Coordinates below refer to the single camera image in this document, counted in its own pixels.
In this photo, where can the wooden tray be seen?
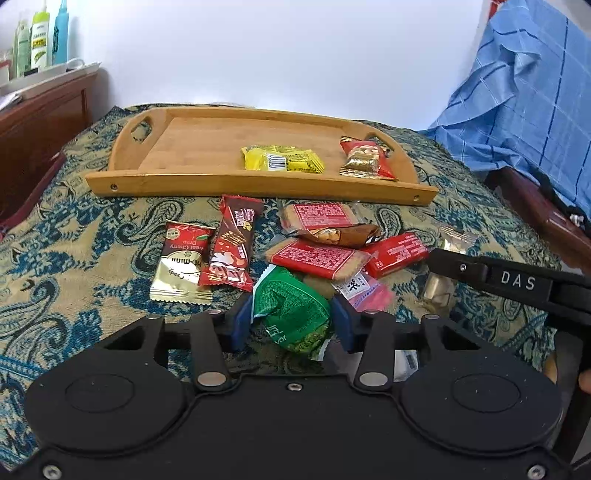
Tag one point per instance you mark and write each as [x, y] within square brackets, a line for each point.
[194, 143]

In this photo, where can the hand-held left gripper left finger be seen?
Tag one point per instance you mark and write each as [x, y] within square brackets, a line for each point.
[242, 321]

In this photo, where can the pink snack packet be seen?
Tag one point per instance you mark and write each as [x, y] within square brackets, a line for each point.
[364, 290]

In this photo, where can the light blue bottle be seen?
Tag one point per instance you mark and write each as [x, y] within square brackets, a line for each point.
[60, 37]

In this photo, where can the pale green bottle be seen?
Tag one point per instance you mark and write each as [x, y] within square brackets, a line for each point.
[22, 50]

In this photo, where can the olive snack packet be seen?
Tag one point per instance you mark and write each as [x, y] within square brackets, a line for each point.
[318, 285]

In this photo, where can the brown snack packet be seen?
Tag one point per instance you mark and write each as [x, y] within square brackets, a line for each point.
[346, 235]

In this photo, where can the red gold candy packet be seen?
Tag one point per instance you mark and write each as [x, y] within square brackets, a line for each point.
[180, 272]

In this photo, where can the green snack packet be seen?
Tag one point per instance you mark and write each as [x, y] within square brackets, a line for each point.
[291, 309]

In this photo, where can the wooden chair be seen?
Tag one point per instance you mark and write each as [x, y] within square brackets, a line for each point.
[535, 207]

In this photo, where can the dark red chocolate bar packet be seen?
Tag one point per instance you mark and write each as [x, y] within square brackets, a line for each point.
[233, 240]

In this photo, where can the clear nougat candy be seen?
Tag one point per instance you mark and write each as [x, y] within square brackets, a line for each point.
[438, 290]

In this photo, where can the person's right hand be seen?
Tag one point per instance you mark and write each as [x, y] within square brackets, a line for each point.
[585, 382]

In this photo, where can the blue checked cloth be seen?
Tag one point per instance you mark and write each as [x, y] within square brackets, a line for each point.
[521, 92]

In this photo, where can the wooden cabinet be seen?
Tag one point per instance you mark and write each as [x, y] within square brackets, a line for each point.
[41, 120]

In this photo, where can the yellow snack packet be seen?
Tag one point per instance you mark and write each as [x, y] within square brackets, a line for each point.
[277, 159]

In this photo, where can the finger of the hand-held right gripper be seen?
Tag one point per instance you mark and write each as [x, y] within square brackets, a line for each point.
[457, 266]

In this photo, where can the red gold nut packet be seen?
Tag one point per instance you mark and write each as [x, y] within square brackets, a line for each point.
[367, 159]

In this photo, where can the green white tube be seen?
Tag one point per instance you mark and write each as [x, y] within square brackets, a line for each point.
[40, 41]

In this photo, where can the small red snack packet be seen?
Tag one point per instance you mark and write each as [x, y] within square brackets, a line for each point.
[397, 253]

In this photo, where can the red biscuit packet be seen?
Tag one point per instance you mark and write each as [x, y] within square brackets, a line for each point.
[314, 257]
[318, 216]

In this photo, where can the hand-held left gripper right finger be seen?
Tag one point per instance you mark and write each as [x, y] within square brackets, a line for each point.
[344, 324]

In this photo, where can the paisley blanket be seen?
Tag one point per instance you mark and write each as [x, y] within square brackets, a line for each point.
[69, 258]

